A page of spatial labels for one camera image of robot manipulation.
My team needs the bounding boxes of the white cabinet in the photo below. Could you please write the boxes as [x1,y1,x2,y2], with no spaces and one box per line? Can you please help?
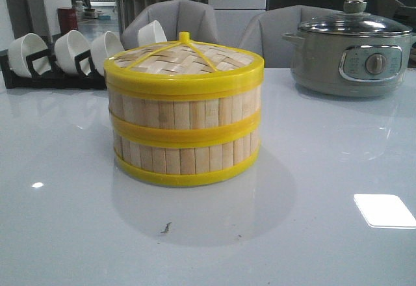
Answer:
[208,0,266,46]

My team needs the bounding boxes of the glass pot lid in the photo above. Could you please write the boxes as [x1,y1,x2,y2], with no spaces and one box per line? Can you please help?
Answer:
[298,0,413,37]

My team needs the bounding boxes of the grey electric cooking pot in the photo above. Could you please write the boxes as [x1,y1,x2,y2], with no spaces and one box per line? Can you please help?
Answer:
[282,31,415,98]

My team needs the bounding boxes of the black bowl rack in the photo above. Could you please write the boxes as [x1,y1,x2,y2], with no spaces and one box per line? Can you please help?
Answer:
[1,48,107,90]

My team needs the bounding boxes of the right grey chair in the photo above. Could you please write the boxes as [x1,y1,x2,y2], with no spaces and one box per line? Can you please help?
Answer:
[238,5,336,68]

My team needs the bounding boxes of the red trash bin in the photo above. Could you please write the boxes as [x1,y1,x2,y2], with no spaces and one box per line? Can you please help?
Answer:
[57,7,78,36]

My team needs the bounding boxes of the grey chair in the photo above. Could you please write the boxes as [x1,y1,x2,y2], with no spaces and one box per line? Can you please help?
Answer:
[238,5,336,68]
[120,0,218,49]

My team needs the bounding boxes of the bamboo steamer tray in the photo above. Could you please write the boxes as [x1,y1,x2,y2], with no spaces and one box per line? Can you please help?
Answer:
[114,129,260,187]
[109,86,261,147]

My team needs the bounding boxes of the left grey chair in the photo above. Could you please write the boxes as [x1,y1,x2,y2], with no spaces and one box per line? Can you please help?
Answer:
[120,0,218,49]

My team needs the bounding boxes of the white bowl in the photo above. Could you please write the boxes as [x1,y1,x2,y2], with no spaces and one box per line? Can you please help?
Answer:
[137,20,167,47]
[8,33,48,78]
[54,30,90,75]
[90,31,124,76]

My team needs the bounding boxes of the woven bamboo steamer lid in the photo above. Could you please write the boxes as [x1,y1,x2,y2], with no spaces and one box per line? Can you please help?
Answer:
[104,32,265,101]

